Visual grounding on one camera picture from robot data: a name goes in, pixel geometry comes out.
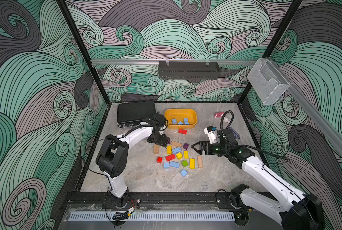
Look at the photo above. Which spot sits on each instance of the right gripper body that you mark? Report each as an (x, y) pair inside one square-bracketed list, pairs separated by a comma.
[(215, 148)]

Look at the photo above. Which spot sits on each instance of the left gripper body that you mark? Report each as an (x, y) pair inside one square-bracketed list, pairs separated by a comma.
[(161, 140)]

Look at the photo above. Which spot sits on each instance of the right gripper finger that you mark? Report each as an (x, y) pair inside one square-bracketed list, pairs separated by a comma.
[(198, 143), (197, 150)]

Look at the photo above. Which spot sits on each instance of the blue long block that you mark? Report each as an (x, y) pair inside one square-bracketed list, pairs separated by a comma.
[(174, 164), (176, 150)]

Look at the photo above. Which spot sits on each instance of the blue cube bottom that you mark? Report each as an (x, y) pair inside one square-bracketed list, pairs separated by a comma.
[(183, 173)]

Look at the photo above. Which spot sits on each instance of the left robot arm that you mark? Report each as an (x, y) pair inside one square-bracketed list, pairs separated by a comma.
[(113, 155)]

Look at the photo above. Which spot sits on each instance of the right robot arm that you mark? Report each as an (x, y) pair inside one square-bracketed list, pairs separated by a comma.
[(290, 207)]

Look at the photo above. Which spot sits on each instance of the wooden block left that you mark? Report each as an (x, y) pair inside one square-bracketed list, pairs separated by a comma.
[(156, 149)]

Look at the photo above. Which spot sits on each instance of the wooden block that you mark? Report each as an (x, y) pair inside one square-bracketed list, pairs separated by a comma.
[(199, 161), (156, 149)]

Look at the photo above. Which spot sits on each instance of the yellow long block left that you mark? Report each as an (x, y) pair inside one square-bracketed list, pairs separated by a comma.
[(169, 149)]

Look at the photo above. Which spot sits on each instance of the yellow long block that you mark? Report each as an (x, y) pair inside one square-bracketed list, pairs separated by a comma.
[(192, 163), (169, 149)]

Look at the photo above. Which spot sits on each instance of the wooden block angled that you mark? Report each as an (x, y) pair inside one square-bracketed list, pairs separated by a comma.
[(173, 143)]

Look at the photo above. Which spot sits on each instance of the wooden block right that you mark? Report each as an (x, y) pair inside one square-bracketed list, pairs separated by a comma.
[(199, 161)]

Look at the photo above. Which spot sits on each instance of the yellow long block right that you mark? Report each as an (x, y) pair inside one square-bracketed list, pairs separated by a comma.
[(192, 163)]

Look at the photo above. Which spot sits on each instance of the yellow block small upright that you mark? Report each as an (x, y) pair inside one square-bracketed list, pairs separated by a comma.
[(186, 154)]

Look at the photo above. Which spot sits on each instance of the purple cube right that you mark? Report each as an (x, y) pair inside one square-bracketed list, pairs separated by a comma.
[(185, 146)]

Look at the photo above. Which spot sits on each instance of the red long block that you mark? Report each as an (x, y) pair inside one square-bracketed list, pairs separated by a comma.
[(170, 157)]

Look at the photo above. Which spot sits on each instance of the red cube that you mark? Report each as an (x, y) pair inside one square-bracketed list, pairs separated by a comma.
[(159, 159)]

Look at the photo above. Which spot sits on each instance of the green cube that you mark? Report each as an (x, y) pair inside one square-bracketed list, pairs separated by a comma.
[(184, 163)]

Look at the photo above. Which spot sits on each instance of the red block near bin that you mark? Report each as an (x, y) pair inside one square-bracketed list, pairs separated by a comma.
[(182, 131)]

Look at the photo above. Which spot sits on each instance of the yellow cube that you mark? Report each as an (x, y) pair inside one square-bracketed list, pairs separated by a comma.
[(179, 156)]

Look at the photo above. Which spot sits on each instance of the yellow plastic bin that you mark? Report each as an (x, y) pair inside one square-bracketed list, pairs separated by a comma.
[(179, 114)]

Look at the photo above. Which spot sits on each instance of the small pink white toy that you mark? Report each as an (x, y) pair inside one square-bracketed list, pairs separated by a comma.
[(220, 115)]

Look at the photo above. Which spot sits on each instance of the black briefcase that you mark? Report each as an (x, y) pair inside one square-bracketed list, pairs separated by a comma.
[(131, 114)]

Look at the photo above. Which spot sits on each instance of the clear acrylic holder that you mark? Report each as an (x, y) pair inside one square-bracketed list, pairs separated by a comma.
[(268, 81)]

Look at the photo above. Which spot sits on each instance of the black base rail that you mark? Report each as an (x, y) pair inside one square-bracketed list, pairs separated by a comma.
[(147, 200)]

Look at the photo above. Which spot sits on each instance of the black wall shelf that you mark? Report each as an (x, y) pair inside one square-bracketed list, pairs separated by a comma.
[(193, 71)]

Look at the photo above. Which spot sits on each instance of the aluminium wall rail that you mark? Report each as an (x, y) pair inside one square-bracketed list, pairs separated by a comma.
[(122, 61)]

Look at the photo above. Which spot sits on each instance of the white slotted cable duct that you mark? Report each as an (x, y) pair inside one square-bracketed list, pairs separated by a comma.
[(155, 216)]

